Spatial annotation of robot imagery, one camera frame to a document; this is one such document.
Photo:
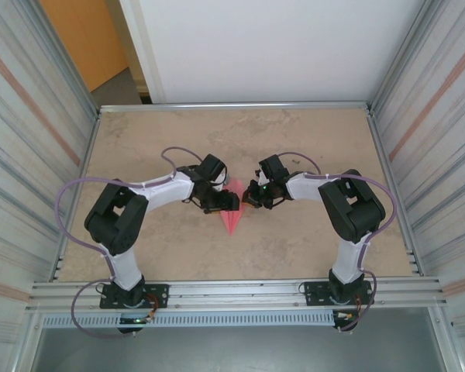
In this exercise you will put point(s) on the pink paper sheet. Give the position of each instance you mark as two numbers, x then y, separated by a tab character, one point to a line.
232	221

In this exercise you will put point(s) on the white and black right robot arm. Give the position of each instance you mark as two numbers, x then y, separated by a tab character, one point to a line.
352	209

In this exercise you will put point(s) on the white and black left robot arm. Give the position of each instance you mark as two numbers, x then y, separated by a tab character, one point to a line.
114	217

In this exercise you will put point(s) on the small black controller module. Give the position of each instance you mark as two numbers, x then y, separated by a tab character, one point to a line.
133	321
343	317

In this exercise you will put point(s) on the corrugated metal side panel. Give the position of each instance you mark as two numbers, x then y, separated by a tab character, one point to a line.
441	116
15	116

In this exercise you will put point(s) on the orange wooden door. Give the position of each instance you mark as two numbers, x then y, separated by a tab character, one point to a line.
85	38

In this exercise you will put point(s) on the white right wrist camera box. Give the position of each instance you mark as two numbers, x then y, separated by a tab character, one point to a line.
262	178

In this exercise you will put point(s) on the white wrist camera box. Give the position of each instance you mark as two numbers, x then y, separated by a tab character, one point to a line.
221	182
262	178

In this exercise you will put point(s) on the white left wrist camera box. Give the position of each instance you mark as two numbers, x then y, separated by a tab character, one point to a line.
221	182

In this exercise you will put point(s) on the aluminium frame bar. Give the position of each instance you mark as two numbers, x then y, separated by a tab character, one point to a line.
236	105

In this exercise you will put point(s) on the aluminium mounting rail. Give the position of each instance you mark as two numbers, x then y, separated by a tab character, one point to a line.
236	292

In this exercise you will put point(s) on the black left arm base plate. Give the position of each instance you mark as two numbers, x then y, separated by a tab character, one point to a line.
159	294

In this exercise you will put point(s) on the aluminium table side rail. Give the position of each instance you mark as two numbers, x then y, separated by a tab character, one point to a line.
377	139
91	143

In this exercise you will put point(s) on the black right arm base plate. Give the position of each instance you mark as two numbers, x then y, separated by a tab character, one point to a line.
314	294

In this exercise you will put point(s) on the white door frame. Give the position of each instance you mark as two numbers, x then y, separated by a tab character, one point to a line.
139	46

